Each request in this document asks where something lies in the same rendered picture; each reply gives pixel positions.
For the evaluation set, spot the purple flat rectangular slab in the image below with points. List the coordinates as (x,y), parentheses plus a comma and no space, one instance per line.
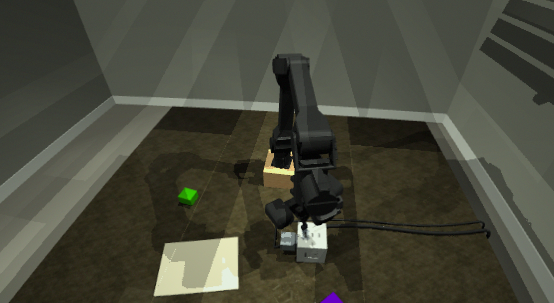
(332,298)

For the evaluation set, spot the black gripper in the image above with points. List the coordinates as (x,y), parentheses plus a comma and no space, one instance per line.
(281,213)

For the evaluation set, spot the small green block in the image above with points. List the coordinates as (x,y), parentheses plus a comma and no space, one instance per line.
(188,196)

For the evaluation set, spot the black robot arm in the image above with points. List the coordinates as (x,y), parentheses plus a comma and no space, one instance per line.
(310,137)

